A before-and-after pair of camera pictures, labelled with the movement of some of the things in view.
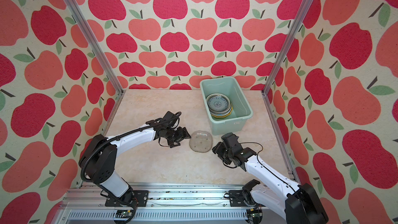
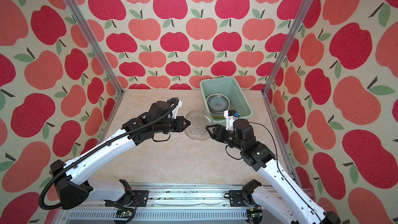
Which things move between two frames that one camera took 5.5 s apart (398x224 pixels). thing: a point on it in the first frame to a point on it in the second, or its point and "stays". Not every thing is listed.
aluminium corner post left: [86, 32] stays
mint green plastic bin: [236, 122] stays
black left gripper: [181, 136] to [181, 126]
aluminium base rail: [167, 204] stays
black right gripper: [217, 148] to [216, 128]
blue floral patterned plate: [218, 102] stays
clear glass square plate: [200, 141] to [199, 120]
